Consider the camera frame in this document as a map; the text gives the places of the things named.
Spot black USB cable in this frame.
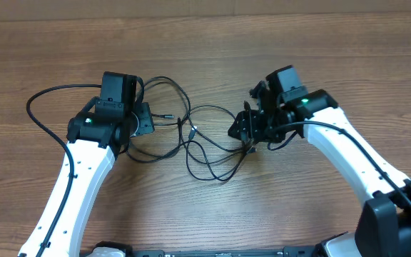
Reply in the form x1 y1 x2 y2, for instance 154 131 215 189
125 76 258 182

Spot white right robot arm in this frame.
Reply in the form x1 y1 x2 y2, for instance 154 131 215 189
228 66 411 257

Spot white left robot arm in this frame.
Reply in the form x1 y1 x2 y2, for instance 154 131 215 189
19 71 154 256

